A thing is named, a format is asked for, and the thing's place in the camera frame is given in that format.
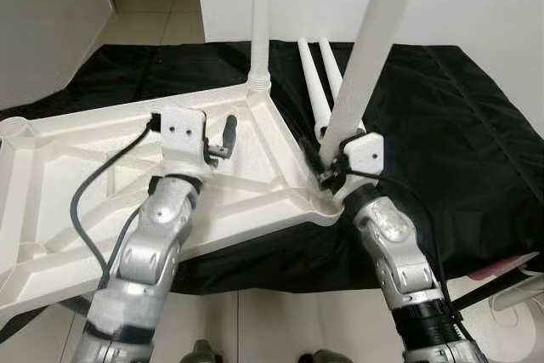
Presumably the white plastic table leg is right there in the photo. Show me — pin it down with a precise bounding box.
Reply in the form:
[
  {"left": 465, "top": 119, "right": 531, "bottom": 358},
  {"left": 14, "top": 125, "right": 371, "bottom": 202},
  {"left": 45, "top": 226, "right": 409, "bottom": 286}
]
[
  {"left": 248, "top": 0, "right": 273, "bottom": 96},
  {"left": 297, "top": 38, "right": 334, "bottom": 139},
  {"left": 316, "top": 0, "right": 428, "bottom": 173},
  {"left": 317, "top": 38, "right": 345, "bottom": 100}
]

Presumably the black table cloth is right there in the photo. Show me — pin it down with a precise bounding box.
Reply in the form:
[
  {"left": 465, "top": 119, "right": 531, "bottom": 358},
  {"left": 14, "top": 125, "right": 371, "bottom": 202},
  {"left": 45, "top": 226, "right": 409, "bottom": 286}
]
[{"left": 0, "top": 40, "right": 544, "bottom": 330}]

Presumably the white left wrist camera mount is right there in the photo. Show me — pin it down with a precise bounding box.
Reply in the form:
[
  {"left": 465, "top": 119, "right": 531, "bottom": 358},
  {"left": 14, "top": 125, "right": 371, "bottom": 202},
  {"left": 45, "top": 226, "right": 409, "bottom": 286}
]
[{"left": 158, "top": 106, "right": 212, "bottom": 179}]

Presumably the grey left robot foot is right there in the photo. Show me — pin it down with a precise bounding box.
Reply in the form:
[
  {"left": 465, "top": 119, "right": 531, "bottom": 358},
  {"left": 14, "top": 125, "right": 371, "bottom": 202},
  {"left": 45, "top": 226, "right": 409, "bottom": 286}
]
[{"left": 180, "top": 339, "right": 224, "bottom": 363}]

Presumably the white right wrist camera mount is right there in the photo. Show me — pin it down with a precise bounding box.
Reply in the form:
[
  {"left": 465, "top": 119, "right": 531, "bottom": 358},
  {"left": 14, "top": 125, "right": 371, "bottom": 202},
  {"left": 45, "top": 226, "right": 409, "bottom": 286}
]
[{"left": 343, "top": 132, "right": 385, "bottom": 185}]

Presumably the white plastic children table top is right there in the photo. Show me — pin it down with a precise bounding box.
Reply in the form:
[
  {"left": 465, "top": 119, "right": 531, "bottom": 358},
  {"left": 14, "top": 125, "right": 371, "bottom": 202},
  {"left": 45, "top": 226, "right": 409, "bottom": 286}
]
[{"left": 0, "top": 82, "right": 345, "bottom": 330}]

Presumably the grey right robot foot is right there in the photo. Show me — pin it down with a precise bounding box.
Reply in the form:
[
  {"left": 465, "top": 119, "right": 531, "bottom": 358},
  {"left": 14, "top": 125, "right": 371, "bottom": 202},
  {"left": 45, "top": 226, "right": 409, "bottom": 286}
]
[{"left": 297, "top": 349, "right": 354, "bottom": 363}]

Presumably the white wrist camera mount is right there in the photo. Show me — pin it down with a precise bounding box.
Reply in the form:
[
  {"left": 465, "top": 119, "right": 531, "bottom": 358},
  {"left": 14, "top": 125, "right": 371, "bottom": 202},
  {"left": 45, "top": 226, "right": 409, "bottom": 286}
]
[
  {"left": 158, "top": 106, "right": 212, "bottom": 179},
  {"left": 343, "top": 132, "right": 385, "bottom": 185}
]

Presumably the grey robot foot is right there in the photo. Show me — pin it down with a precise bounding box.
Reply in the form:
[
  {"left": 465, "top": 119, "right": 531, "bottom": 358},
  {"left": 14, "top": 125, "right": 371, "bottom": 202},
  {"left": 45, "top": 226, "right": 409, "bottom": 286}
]
[
  {"left": 180, "top": 339, "right": 224, "bottom": 363},
  {"left": 297, "top": 349, "right": 354, "bottom": 363}
]

